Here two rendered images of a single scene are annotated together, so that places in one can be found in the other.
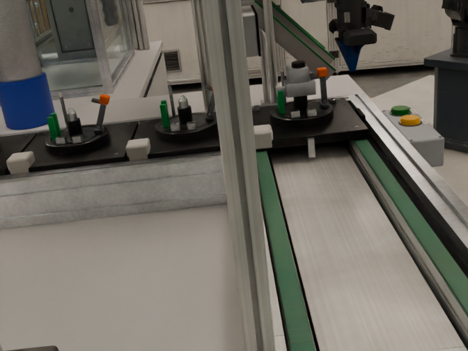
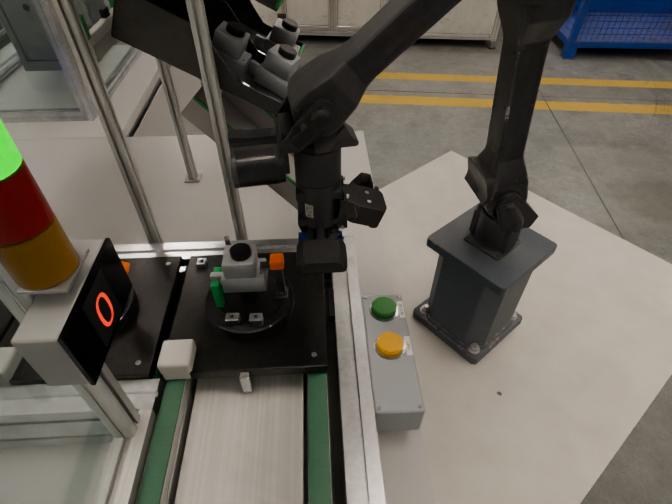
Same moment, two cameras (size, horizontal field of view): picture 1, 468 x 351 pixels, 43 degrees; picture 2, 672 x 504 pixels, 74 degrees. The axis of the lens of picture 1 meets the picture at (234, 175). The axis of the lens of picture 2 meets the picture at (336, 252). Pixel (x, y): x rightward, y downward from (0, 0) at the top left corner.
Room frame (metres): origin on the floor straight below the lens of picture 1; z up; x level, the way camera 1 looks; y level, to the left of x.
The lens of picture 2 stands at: (0.79, -0.27, 1.53)
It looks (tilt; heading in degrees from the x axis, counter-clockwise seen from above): 44 degrees down; 356
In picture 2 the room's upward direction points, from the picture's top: straight up
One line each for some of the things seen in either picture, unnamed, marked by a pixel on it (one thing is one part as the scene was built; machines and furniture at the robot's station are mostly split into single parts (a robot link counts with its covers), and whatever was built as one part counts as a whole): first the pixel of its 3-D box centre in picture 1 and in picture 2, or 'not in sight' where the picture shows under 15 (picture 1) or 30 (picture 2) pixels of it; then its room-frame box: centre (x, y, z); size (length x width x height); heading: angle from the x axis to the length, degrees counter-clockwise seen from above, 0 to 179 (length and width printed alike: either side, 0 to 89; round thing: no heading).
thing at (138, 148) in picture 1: (184, 112); (80, 293); (1.25, 0.09, 1.01); 0.24 x 0.24 x 0.13; 89
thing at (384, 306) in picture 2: (400, 112); (383, 309); (1.23, -0.38, 0.96); 0.04 x 0.04 x 0.02
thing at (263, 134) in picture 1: (261, 137); (178, 359); (1.15, -0.06, 0.97); 0.05 x 0.05 x 0.04; 89
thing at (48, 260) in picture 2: not in sight; (34, 247); (1.06, -0.04, 1.28); 0.05 x 0.05 x 0.05
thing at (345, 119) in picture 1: (301, 121); (252, 308); (1.25, -0.16, 0.96); 0.24 x 0.24 x 0.02; 89
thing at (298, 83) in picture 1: (294, 78); (236, 266); (1.25, -0.15, 1.06); 0.08 x 0.04 x 0.07; 89
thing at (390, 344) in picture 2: (410, 122); (389, 345); (1.16, -0.38, 0.96); 0.04 x 0.04 x 0.02
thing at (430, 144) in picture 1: (409, 136); (388, 356); (1.16, -0.38, 0.93); 0.21 x 0.07 x 0.06; 179
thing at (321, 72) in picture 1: (319, 86); (273, 275); (1.25, -0.21, 1.04); 0.04 x 0.02 x 0.08; 89
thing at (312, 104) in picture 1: (301, 113); (250, 300); (1.25, -0.16, 0.98); 0.14 x 0.14 x 0.02
